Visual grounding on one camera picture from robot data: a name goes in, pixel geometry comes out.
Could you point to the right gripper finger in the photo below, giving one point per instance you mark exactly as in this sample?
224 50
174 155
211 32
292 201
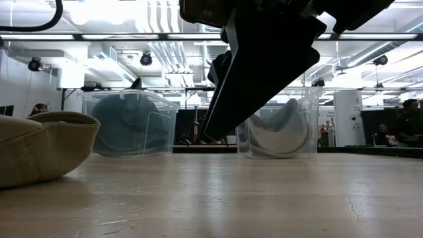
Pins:
218 69
264 66

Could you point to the blue denim bucket hat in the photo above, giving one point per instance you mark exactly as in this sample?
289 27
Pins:
125 125

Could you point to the black ceiling spotlight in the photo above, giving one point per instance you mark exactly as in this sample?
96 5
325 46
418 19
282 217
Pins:
380 60
34 64
145 59
319 82

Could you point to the clear plastic bin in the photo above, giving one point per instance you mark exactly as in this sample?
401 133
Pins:
86 99
314 99

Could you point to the white pillar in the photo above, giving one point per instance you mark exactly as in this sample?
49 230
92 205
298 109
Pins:
348 119

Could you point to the black background table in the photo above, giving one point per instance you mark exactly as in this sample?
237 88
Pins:
370 151

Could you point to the person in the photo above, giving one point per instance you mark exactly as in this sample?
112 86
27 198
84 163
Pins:
385 134
409 119
39 108

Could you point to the black ceiling light rail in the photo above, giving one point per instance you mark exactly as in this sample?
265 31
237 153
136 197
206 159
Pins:
77 36

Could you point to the black wall panel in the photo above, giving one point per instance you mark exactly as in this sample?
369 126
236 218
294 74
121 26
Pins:
6 110

